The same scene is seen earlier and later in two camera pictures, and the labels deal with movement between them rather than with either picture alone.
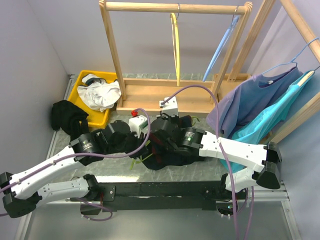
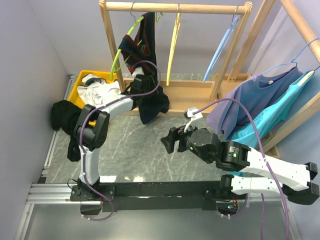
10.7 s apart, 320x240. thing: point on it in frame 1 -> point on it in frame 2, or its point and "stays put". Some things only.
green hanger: x=133 y=160 -> x=112 y=70
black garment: x=70 y=118 stays put
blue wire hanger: x=295 y=58 stays put
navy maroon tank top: x=158 y=158 -> x=141 y=52
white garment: x=98 y=94 stays put
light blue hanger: x=220 y=45 stays put
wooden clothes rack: x=144 y=96 stays put
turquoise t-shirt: x=258 y=128 stays put
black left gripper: x=137 y=142 -> x=152 y=84
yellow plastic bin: x=95 y=117 stays put
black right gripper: x=175 y=118 -> x=176 y=134
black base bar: x=171 y=196 stays put
